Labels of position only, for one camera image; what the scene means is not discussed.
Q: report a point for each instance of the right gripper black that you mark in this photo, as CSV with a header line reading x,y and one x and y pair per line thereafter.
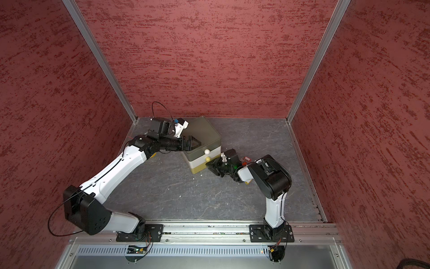
x,y
216,166

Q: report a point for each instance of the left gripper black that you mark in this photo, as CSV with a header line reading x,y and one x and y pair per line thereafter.
x,y
190,139

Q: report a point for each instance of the white drawer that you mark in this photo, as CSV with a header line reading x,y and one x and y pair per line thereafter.
x,y
212,153

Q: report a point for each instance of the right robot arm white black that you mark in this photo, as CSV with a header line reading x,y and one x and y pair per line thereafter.
x,y
272,178

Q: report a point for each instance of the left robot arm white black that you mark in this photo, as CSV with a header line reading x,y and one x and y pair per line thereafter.
x,y
84,205

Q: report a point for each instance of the yellow bottom drawer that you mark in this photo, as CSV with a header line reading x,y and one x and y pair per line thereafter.
x,y
201,167

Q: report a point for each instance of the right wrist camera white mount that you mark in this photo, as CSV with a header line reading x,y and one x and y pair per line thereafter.
x,y
223,157

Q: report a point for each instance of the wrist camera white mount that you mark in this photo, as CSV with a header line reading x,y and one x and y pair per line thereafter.
x,y
223,157
180,125

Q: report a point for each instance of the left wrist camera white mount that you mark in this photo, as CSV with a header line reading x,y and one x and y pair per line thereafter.
x,y
180,125

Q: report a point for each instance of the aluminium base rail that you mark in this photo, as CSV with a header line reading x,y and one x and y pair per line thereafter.
x,y
210,245

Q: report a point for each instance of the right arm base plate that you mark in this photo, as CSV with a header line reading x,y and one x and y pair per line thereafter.
x,y
267,234

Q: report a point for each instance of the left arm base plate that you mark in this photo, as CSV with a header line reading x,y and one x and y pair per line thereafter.
x,y
151,232

